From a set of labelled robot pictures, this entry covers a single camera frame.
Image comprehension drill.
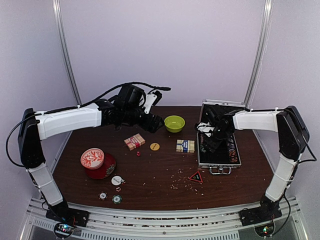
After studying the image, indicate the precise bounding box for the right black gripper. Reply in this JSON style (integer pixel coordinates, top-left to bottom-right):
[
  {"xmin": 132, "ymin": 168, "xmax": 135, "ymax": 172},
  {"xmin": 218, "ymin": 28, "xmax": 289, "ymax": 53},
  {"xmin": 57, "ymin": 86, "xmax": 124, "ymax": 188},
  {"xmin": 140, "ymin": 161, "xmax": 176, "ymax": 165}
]
[{"xmin": 202, "ymin": 124, "xmax": 230, "ymax": 153}]

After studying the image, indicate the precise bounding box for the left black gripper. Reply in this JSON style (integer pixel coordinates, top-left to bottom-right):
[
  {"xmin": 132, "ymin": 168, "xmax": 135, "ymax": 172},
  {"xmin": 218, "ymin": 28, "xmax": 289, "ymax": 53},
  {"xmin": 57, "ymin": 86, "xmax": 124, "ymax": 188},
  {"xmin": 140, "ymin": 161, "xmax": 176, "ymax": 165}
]
[{"xmin": 122, "ymin": 106, "xmax": 165, "ymax": 133}]

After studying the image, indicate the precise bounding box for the red banded card deck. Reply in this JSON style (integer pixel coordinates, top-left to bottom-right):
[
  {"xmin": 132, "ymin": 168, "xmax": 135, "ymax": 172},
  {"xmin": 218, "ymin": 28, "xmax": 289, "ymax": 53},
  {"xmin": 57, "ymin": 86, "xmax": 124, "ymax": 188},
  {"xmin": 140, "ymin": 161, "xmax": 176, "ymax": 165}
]
[{"xmin": 124, "ymin": 133, "xmax": 146, "ymax": 151}]

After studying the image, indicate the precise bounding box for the aluminium poker chip case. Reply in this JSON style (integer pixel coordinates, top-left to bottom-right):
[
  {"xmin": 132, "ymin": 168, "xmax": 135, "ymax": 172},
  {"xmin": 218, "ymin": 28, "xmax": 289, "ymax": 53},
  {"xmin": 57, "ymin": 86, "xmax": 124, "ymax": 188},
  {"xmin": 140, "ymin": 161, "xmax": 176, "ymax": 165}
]
[{"xmin": 194, "ymin": 99, "xmax": 245, "ymax": 176}]

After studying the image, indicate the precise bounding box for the blue banded card deck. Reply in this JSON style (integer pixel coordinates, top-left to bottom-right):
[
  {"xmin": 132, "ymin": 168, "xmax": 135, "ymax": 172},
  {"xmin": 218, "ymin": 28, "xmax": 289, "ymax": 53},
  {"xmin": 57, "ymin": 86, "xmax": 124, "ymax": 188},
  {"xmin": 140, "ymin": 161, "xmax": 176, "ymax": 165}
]
[{"xmin": 176, "ymin": 139, "xmax": 195, "ymax": 153}]

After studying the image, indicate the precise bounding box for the black red triangle card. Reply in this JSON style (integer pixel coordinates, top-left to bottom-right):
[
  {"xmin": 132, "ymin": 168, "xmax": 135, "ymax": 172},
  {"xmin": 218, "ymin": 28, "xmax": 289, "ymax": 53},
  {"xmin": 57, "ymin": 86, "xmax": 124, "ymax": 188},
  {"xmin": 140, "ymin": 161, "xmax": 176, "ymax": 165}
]
[{"xmin": 188, "ymin": 170, "xmax": 203, "ymax": 184}]

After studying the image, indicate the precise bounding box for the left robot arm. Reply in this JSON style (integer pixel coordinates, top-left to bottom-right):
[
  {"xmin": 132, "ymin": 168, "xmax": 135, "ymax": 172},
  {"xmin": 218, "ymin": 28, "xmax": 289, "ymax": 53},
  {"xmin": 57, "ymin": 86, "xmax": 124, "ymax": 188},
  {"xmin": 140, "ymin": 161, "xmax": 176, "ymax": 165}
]
[{"xmin": 17, "ymin": 82, "xmax": 169, "ymax": 222}]

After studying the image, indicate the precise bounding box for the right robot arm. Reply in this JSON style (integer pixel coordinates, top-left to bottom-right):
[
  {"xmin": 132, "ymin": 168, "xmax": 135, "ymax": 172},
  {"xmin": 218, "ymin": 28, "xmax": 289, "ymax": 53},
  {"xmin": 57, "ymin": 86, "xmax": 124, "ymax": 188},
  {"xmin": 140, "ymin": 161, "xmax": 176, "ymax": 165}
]
[{"xmin": 195, "ymin": 105, "xmax": 310, "ymax": 221}]

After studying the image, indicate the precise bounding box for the green chip stack in case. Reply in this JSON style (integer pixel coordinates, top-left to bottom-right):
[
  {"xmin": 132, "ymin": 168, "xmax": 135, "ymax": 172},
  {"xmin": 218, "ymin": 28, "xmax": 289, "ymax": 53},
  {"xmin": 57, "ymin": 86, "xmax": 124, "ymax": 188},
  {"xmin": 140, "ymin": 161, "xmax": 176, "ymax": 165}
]
[{"xmin": 199, "ymin": 134, "xmax": 207, "ymax": 153}]

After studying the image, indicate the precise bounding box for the green plastic bowl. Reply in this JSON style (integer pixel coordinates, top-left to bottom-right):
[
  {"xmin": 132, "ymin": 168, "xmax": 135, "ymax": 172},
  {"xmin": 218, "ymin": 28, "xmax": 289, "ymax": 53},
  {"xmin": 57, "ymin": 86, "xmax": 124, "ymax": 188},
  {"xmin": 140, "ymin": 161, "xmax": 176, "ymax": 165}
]
[{"xmin": 164, "ymin": 115, "xmax": 186, "ymax": 133}]

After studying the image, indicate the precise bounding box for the yellow round button chip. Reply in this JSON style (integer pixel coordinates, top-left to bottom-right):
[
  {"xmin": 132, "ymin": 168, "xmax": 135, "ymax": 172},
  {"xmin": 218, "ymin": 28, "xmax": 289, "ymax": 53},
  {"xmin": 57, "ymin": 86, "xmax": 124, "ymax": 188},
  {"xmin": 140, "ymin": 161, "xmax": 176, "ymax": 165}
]
[{"xmin": 149, "ymin": 142, "xmax": 160, "ymax": 151}]

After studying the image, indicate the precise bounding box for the mixed chip stack in case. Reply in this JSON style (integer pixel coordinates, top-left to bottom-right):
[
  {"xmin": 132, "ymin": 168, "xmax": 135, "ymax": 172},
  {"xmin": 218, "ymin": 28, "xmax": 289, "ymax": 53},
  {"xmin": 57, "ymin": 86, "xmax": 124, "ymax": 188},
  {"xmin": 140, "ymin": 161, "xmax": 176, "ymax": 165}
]
[{"xmin": 227, "ymin": 137, "xmax": 239, "ymax": 163}]

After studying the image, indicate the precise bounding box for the white dealer button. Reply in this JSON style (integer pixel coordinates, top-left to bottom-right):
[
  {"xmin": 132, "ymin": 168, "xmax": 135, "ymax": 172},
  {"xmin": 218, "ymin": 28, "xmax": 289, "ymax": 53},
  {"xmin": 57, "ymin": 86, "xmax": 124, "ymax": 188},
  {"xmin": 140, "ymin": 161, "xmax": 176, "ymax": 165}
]
[{"xmin": 111, "ymin": 175, "xmax": 123, "ymax": 186}]

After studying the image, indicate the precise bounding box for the green poker chip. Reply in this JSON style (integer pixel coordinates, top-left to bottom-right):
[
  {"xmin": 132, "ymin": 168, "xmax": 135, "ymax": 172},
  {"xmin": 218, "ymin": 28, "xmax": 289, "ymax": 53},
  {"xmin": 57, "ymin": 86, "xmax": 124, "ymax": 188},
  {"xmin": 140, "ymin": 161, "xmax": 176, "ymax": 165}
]
[{"xmin": 112, "ymin": 194, "xmax": 122, "ymax": 204}]

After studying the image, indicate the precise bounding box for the white red poker chip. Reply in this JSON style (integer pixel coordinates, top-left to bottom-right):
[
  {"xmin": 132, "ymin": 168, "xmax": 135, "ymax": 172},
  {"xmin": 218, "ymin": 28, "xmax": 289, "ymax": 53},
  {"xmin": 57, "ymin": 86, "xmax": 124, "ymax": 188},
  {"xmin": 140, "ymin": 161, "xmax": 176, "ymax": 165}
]
[{"xmin": 98, "ymin": 192, "xmax": 108, "ymax": 201}]

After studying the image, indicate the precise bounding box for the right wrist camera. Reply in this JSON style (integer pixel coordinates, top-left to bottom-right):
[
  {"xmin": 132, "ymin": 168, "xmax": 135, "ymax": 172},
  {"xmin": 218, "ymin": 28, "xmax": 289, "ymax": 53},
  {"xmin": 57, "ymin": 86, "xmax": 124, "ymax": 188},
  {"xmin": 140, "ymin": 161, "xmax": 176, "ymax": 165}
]
[{"xmin": 195, "ymin": 122, "xmax": 215, "ymax": 137}]

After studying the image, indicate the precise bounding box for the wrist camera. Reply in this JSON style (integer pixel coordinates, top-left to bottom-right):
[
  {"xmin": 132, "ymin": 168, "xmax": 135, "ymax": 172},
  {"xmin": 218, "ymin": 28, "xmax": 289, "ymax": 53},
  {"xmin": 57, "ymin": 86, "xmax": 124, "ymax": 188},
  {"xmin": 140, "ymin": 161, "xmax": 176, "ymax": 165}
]
[
  {"xmin": 143, "ymin": 90, "xmax": 162, "ymax": 114},
  {"xmin": 195, "ymin": 122, "xmax": 215, "ymax": 137}
]

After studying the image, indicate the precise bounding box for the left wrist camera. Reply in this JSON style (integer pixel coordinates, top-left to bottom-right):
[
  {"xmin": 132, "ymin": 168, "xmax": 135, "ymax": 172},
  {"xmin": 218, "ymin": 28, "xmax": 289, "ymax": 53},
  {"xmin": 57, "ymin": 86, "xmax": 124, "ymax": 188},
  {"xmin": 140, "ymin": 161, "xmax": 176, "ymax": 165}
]
[{"xmin": 143, "ymin": 90, "xmax": 162, "ymax": 114}]

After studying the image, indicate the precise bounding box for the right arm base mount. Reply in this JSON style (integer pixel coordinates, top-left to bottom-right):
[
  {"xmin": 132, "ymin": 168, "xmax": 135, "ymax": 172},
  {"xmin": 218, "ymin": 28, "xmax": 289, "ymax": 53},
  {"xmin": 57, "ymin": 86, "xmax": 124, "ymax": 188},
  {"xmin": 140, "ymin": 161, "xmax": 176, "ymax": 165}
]
[{"xmin": 239, "ymin": 207, "xmax": 283, "ymax": 227}]

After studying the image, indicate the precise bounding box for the aluminium front rail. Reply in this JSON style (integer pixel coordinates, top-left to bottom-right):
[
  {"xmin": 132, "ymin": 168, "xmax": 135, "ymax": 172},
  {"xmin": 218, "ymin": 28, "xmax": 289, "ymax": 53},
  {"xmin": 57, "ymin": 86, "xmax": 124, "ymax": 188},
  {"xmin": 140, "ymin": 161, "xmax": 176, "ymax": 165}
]
[{"xmin": 17, "ymin": 197, "xmax": 311, "ymax": 240}]

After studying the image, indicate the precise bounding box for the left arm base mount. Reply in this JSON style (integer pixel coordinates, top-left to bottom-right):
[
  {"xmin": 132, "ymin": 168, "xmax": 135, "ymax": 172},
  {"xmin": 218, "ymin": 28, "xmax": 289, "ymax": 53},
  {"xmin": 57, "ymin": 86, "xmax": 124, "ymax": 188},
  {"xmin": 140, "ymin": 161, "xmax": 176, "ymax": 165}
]
[{"xmin": 45, "ymin": 207, "xmax": 90, "ymax": 227}]

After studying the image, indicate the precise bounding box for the right aluminium frame post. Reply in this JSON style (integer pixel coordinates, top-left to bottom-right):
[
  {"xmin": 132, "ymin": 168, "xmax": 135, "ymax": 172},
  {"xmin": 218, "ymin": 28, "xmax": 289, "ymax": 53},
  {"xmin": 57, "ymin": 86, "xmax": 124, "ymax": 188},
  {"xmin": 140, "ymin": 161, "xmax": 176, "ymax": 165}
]
[{"xmin": 243, "ymin": 0, "xmax": 274, "ymax": 108}]

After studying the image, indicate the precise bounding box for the aluminium frame post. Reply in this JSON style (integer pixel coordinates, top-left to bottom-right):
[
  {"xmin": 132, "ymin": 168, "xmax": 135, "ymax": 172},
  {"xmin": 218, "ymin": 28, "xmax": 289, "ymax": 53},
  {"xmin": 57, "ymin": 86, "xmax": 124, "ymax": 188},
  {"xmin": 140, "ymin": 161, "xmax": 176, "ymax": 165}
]
[
  {"xmin": 52, "ymin": 0, "xmax": 82, "ymax": 105},
  {"xmin": 243, "ymin": 0, "xmax": 274, "ymax": 108}
]

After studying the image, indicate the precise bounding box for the left aluminium frame post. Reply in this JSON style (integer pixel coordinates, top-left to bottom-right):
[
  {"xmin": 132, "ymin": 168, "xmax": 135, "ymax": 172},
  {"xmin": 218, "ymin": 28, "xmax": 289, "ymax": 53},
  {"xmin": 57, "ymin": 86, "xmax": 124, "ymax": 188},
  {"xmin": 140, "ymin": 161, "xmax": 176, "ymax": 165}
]
[{"xmin": 52, "ymin": 0, "xmax": 82, "ymax": 105}]

